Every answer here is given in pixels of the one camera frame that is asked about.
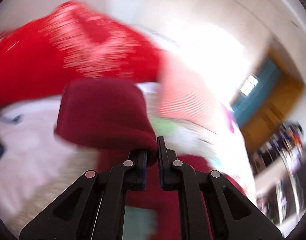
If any dark red long-sleeve sweater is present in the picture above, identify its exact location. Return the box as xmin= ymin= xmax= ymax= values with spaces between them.
xmin=53 ymin=77 xmax=246 ymax=240

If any heart patchwork quilt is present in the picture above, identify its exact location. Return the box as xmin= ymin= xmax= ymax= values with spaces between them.
xmin=0 ymin=92 xmax=256 ymax=236

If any cluttered white shelf unit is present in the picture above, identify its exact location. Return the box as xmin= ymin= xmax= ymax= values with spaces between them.
xmin=249 ymin=122 xmax=306 ymax=226

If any magenta pillow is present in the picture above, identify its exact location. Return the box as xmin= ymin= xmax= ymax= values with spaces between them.
xmin=224 ymin=106 xmax=236 ymax=134

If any wooden door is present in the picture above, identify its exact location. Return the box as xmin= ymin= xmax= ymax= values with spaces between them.
xmin=240 ymin=74 xmax=306 ymax=153

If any pink ribbed pillow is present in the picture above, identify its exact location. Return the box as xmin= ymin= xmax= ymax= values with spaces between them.
xmin=157 ymin=52 xmax=230 ymax=134

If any teal glass door panel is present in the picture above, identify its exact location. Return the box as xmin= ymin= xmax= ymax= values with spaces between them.
xmin=231 ymin=58 xmax=282 ymax=128

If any red embroidered duvet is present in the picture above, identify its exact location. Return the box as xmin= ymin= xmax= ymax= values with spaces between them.
xmin=0 ymin=1 xmax=162 ymax=108

